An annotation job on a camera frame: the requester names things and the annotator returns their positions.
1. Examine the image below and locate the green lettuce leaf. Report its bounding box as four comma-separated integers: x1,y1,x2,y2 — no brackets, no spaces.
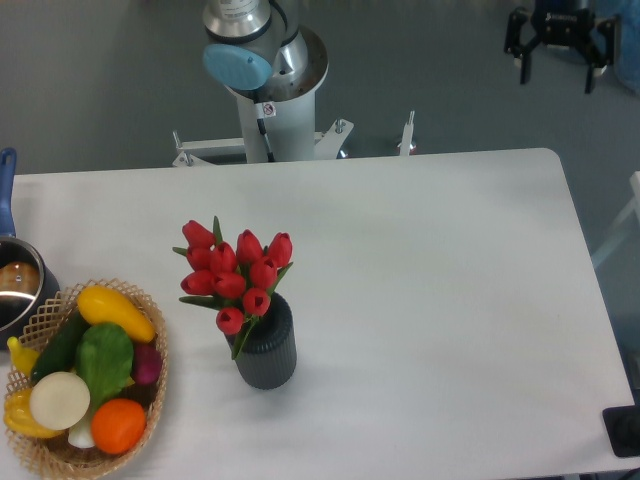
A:
75,322,134,414

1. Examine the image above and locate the blue plastic bag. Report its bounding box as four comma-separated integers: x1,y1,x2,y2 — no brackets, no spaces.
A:
544,0,640,96

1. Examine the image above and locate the orange fruit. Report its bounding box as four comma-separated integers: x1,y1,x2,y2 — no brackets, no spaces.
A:
91,398,146,455

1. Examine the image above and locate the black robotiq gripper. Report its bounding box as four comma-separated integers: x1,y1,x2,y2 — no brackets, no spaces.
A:
503,0,617,94

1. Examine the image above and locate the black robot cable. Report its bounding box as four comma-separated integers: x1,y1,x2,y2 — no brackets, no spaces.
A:
256,102,277,163

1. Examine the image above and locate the blue handled saucepan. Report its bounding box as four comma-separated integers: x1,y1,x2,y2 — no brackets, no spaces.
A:
1,148,59,351

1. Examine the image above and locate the yellow bell pepper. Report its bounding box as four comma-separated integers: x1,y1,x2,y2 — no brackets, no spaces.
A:
3,388,64,439

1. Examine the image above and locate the black device at table edge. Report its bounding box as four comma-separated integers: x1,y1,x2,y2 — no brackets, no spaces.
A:
602,405,639,458

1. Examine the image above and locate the yellow squash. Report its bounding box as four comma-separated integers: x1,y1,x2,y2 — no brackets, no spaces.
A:
76,285,156,344

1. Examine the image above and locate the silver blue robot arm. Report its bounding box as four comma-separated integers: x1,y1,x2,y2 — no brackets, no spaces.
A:
202,1,619,103

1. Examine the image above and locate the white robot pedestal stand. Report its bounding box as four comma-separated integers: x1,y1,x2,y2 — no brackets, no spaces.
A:
171,89,418,168

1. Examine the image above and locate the dark grey ribbed vase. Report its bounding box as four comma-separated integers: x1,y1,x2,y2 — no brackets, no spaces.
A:
235,293,297,390

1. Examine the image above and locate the dark green cucumber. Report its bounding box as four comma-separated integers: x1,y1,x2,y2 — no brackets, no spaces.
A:
30,310,90,384

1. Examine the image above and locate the red tulip bouquet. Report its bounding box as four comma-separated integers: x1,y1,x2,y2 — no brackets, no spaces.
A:
173,219,293,359

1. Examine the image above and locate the purple red onion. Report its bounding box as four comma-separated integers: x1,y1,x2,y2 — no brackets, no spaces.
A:
131,344,163,385

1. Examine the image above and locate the woven wicker basket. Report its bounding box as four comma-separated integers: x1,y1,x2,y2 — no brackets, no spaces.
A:
5,279,169,479

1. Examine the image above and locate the white frame at right edge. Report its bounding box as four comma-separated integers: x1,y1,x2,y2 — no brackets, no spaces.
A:
591,171,639,270

